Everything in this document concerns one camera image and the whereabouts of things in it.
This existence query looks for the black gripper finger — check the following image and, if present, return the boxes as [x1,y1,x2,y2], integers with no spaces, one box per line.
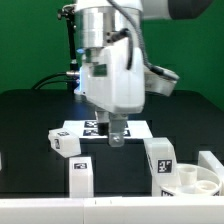
[96,111,109,136]
[108,113,128,147]

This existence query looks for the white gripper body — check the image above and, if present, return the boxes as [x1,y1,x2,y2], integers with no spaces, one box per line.
[80,38,145,114]

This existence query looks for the white round stool seat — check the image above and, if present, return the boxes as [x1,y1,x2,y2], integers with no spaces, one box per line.
[161,164,222,196]

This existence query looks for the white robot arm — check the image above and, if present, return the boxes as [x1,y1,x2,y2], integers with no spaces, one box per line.
[75,0,214,147]

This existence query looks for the white marker sheet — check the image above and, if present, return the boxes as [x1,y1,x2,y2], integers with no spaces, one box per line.
[63,120,152,139]

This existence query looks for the black cables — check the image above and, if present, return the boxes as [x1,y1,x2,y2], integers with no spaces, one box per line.
[31,71,81,90]

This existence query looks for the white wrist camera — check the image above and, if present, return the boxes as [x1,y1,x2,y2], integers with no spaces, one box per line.
[144,67,179,96]

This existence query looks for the white front wall rail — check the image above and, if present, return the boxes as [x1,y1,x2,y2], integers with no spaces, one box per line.
[0,196,224,224]

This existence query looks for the white wall rail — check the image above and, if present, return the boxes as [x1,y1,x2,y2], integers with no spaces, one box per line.
[198,151,224,196]
[0,196,224,224]

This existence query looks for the white right wall rail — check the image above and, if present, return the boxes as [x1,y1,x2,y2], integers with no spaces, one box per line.
[198,151,224,196]

